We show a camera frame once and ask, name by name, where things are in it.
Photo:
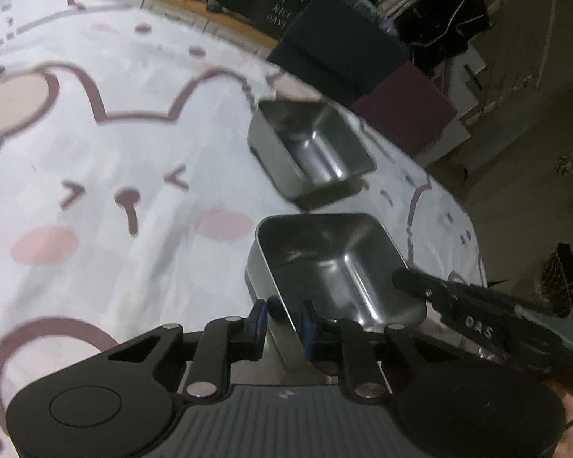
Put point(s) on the small square steel container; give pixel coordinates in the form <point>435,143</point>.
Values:
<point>310,138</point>

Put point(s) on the black hanging clothing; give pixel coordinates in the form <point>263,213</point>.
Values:
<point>439,24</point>

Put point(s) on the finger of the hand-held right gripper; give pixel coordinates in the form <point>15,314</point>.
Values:
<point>415,284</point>

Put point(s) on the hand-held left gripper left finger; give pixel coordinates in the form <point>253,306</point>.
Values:
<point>269,312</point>

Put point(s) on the wood-topped white drawer unit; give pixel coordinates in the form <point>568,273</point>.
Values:
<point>196,14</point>

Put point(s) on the black lettered board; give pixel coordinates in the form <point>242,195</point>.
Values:
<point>267,4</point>

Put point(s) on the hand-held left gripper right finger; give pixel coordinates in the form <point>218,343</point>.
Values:
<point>308,329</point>

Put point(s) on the maroon stool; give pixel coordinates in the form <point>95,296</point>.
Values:
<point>401,105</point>

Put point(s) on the black mesh basket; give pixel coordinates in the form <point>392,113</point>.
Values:
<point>561,276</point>

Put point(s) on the large square steel container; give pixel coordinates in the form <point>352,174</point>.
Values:
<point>315,248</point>

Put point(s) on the white board panel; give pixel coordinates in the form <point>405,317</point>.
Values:
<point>472,100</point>

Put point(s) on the navy blue stool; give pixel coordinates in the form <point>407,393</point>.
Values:
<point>334,43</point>

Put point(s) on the cartoon animal printed tablecloth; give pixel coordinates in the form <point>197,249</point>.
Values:
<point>124,152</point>

